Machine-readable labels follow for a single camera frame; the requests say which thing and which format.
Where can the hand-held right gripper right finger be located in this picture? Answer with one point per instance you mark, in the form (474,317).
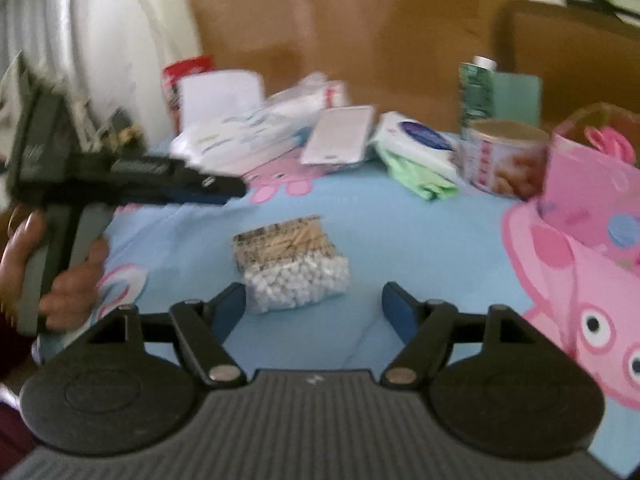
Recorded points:
(397,310)

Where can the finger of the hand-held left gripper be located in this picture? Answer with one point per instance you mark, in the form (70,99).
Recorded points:
(170,182)

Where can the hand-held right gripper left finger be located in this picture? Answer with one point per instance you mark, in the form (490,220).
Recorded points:
(229,307)

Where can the cotton swab pack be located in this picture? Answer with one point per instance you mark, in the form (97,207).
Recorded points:
(290,265)

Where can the white tissue pack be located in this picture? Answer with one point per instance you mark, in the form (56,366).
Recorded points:
(235,130)

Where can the person's left hand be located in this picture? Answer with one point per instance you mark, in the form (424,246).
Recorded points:
(75,290)

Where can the printed cartoon blanket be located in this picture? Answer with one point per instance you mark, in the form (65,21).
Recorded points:
(425,240)

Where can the red snack box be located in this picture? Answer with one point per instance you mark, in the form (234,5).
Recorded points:
(172,85)

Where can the white curtain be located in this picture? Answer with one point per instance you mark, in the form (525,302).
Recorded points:
(100,35)

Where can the green cloth packet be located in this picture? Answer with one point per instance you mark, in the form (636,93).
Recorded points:
(420,180)

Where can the clear bag of cotton pads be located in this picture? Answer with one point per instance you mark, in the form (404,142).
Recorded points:
(312,92)

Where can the white wet wipes pack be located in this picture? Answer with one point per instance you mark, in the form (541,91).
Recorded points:
(415,140)

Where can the flat white packet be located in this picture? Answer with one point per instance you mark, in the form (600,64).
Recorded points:
(340,135)

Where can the food can with peanut label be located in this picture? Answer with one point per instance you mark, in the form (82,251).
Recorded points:
(505,160)

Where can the pink gift bag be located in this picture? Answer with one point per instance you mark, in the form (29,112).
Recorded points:
(590,190)

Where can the green drink carton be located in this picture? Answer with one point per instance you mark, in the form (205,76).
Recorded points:
(475,95)

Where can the pale green card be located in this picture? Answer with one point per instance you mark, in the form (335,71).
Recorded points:
(517,97)

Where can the wooden headboard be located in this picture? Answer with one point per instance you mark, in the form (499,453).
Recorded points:
(375,35)

